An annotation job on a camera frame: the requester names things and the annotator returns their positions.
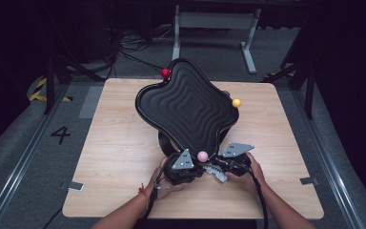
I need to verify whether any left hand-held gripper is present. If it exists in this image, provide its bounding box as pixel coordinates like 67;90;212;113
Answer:
163;148;206;186

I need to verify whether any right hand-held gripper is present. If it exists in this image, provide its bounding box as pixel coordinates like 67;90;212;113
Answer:
213;141;255;177

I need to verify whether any white grey cloth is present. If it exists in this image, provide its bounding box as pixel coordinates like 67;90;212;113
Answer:
203;163;230;184

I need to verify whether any black wavy tray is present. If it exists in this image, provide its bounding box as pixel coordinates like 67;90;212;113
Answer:
134;57;240;160

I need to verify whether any person's right hand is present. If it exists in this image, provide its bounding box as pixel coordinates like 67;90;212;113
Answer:
225;152;266;195

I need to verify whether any person's left hand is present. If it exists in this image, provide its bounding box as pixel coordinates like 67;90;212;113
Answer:
147;156;186;201

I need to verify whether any black tripod stand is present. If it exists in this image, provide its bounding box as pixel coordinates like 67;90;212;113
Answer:
42;55;106;115
263;60;315;120

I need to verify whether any grey metal stand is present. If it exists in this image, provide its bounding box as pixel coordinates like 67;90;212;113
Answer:
170;4;262;75

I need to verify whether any yellow black hazard tape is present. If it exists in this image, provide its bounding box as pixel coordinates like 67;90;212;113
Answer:
28;77;74;103

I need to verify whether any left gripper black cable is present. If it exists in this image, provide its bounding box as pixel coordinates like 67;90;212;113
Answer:
142;165;168;220

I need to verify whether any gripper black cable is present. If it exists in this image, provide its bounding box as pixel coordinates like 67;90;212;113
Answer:
247;167;271;229
142;165;168;220

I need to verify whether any red string bracelet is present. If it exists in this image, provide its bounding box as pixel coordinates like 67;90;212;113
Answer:
137;183;151;211

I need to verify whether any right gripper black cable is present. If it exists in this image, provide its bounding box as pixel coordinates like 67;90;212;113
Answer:
247;167;271;229

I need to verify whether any metal floor rail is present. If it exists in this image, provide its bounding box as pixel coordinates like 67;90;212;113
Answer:
0;84;71;229
290;89;366;229

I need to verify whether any thin black floor cable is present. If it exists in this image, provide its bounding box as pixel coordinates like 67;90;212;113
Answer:
42;206;64;229

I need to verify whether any black floor cables bundle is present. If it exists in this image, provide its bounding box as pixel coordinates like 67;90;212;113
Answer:
108;28;179;80

